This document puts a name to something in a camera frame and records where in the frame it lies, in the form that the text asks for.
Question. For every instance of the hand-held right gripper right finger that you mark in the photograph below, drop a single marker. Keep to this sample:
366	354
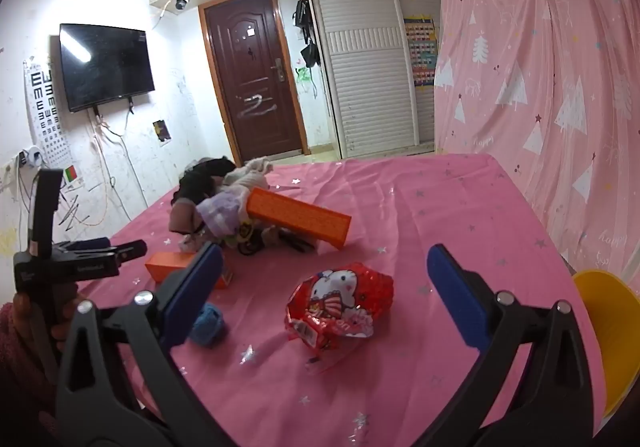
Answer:
457	297

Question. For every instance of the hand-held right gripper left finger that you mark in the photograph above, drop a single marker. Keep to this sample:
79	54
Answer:
200	287

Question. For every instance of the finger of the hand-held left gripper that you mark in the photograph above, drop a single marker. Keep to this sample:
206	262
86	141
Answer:
125	254
85	245

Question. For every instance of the red cartoon cat snack packet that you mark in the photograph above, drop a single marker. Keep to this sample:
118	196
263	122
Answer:
340	297

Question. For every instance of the yellow plastic bin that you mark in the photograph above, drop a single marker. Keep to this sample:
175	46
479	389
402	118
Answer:
610	327

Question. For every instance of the person's left hand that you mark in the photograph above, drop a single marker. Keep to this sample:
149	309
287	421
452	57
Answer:
65	322

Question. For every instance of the blue crumpled ball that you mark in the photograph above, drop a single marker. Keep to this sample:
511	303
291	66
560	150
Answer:
210	324

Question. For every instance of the small orange box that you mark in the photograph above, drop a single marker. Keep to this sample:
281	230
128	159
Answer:
165	264

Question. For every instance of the small flag sticker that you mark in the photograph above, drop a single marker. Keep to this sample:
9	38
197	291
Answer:
74	175

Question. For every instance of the light purple cloth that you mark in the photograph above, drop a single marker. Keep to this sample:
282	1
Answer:
222	214

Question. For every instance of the eye chart poster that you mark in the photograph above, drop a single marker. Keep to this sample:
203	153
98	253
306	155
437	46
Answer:
47	127

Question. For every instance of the pile of clothes and toys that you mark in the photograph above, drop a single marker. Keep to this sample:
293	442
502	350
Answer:
200	182

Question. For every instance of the pink star print tablecloth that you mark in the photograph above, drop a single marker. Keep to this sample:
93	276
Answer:
400	207

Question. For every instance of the long orange box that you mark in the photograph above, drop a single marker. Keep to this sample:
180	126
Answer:
300	217

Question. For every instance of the white cloth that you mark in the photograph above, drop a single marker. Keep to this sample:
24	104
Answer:
250	172

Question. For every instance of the white slatted wardrobe door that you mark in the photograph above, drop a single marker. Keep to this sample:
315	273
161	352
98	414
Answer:
360	77
425	117

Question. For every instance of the dark brown door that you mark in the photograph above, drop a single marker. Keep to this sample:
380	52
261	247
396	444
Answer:
250	77

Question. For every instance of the green plastic bag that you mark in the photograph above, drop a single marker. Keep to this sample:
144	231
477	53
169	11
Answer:
303	76

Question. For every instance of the pink tree-print bed cover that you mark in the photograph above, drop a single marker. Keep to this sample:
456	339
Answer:
550	77

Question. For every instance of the black hanging bag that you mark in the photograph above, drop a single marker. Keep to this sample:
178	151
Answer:
310	54
302	9

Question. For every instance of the white wall socket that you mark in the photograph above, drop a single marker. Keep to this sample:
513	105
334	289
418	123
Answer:
31	156

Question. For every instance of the small dark wall picture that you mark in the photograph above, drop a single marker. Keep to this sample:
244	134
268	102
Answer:
162	131

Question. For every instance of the black wall television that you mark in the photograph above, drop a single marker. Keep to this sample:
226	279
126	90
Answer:
105	67

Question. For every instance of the colourful grid wall poster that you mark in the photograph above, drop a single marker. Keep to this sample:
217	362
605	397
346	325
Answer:
421	52

